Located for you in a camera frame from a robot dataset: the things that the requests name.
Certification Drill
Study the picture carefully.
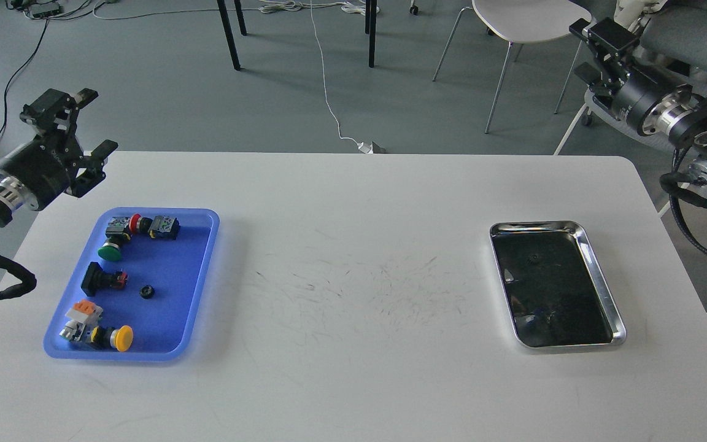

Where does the orange white contact block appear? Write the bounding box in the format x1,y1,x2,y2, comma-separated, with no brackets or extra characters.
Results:
66,300,104,329

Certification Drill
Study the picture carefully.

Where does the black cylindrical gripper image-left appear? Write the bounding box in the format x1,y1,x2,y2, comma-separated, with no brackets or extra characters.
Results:
0,88,118,212

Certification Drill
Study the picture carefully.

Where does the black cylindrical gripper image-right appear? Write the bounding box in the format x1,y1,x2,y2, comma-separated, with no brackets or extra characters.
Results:
568,18,693,136

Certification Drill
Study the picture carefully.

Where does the red push button switch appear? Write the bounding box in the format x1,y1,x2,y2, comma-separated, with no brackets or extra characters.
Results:
127,213,153,235

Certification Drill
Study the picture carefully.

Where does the black table leg left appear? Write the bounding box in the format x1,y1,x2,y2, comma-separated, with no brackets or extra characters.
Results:
217,0,248,72

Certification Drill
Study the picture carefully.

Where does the grey padded chair far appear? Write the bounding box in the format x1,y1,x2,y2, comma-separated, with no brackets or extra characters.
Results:
640,1,707,71

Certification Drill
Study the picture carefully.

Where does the grey padded chair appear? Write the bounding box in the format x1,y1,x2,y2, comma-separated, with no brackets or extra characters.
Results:
553,90,641,156
640,1,707,71

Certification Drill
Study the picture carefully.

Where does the black table leg right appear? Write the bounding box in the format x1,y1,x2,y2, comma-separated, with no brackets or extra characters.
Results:
365,0,378,68

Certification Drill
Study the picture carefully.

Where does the black power strip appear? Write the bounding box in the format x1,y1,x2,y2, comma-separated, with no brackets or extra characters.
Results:
26,2,62,20

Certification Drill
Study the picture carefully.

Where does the green push button switch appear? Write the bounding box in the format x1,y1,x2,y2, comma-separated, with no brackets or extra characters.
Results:
96,216,133,262

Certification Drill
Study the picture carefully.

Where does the white chair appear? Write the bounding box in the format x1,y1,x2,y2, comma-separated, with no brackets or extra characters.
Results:
432,1,593,134

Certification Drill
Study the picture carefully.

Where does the grey green contact block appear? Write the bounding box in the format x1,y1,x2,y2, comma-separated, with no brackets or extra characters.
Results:
147,215,180,240

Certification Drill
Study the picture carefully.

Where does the white power adapter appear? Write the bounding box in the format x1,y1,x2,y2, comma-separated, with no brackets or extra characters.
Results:
357,142,387,154

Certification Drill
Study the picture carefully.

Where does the black table leg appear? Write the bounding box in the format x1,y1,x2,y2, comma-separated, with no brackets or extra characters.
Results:
365,0,378,68
217,0,248,72

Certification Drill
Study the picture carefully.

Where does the black floor cable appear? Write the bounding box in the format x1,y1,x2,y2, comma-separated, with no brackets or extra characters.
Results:
0,0,109,166

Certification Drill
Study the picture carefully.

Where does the white floor cable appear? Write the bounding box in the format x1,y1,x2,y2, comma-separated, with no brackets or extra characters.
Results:
93,0,382,148

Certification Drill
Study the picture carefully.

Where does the silver metal tray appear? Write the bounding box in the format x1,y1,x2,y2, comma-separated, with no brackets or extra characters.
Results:
489,220,627,352

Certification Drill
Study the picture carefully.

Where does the blue plastic tray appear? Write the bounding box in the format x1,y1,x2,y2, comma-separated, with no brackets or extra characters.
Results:
43,207,220,363

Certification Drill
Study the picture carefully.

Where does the grey padded chair near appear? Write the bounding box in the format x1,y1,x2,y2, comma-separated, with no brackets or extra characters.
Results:
553,90,641,156

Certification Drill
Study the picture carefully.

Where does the yellow push button switch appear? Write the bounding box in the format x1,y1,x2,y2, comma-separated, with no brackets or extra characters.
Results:
59,324,134,352

